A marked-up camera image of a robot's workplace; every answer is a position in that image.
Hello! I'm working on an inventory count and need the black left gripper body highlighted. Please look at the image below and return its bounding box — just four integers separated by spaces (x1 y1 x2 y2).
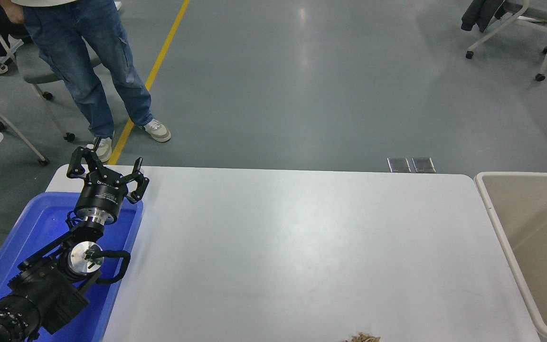
75 171 130 217

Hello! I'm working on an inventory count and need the blue plastic tray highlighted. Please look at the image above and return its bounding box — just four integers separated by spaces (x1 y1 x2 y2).
0 191 144 342

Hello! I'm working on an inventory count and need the person standing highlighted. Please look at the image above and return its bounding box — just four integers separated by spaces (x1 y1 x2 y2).
0 0 172 163

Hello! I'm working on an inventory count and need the dark jacket on chair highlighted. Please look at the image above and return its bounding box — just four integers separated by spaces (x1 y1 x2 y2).
461 0 509 33

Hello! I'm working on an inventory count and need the large pale bin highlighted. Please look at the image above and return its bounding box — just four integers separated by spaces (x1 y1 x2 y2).
474 172 547 342

